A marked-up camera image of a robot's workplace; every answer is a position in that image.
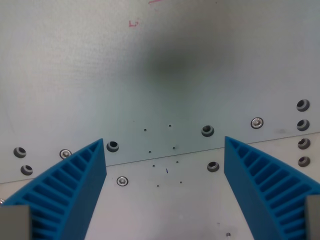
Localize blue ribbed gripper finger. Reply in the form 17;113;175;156
223;136;320;240
0;138;108;240

